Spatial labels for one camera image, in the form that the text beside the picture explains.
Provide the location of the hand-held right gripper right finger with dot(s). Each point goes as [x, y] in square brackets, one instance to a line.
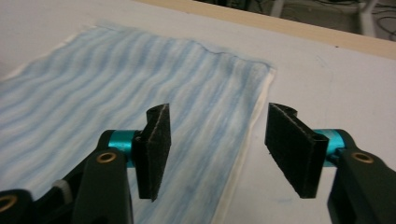
[295, 152]

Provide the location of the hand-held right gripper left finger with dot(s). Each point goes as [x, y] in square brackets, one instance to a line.
[154, 149]

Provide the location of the blue striped towel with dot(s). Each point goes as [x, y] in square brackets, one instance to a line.
[109, 93]

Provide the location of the white foam mat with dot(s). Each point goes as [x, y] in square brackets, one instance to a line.
[327, 81]

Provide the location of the light desk with white legs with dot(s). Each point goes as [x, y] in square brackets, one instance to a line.
[367, 21]

